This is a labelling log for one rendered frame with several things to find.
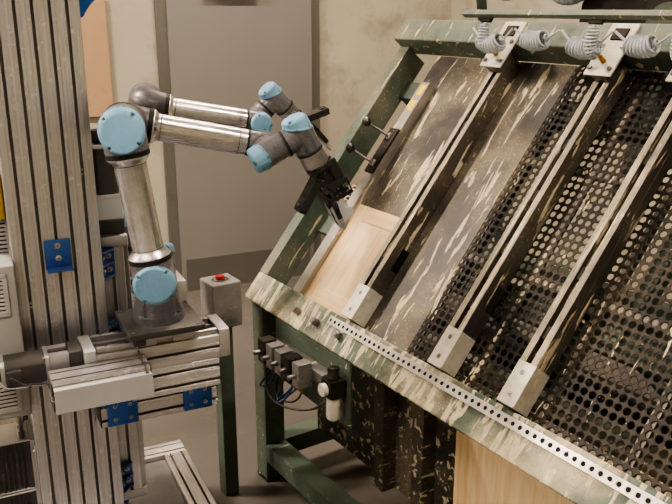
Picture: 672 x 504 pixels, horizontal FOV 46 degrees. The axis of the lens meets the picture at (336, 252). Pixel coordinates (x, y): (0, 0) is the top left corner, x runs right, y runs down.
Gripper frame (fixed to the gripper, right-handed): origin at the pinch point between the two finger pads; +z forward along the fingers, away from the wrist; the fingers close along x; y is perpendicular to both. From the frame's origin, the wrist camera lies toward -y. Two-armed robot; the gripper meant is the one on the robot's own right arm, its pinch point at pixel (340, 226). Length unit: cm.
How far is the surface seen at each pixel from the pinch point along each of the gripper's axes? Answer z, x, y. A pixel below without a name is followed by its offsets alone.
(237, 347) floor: 134, 218, -28
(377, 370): 48.1, -0.6, -11.0
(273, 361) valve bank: 51, 46, -32
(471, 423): 50, -42, -5
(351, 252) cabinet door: 35, 50, 13
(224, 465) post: 96, 76, -68
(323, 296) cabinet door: 43, 48, -4
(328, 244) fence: 33, 61, 10
